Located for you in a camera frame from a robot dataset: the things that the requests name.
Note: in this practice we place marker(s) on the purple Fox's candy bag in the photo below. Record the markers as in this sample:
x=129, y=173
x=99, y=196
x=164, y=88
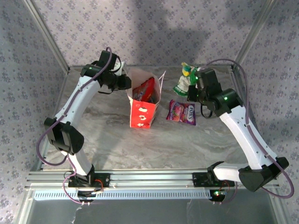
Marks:
x=181, y=112

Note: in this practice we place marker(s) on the white plastic strip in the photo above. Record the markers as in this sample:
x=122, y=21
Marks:
x=75, y=217

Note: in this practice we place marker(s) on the black controller board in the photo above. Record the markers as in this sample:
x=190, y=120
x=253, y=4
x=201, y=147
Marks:
x=86, y=197
x=217, y=197

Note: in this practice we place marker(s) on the aluminium frame leg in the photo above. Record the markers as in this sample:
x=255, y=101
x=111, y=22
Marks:
x=278, y=210
x=24, y=210

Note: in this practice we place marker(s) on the aluminium rail beam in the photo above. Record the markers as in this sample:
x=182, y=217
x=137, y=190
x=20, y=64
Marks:
x=151, y=178

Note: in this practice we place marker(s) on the black left controller board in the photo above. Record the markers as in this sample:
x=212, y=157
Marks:
x=86, y=197

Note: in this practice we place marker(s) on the aluminium frame post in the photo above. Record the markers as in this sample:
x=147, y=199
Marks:
x=255, y=35
x=47, y=35

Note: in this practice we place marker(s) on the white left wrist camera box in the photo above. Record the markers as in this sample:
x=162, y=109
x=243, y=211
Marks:
x=119, y=70

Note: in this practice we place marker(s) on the green snack bag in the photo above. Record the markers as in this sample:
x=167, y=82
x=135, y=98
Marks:
x=184, y=84

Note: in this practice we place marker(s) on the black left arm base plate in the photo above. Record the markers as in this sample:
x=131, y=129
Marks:
x=105, y=180

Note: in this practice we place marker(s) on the large red assorted candy bag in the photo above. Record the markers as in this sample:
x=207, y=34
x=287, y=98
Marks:
x=147, y=88

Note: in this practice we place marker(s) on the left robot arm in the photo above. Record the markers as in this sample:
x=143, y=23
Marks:
x=77, y=100

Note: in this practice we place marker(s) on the red and white paper bag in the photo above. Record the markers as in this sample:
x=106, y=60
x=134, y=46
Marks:
x=142, y=114

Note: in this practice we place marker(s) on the black right controller board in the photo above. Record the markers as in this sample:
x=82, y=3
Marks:
x=217, y=197

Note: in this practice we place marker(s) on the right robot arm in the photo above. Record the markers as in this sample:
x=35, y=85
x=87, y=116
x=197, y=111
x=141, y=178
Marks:
x=245, y=133

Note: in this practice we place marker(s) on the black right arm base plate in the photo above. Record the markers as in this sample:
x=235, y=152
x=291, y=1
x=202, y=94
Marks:
x=198, y=179

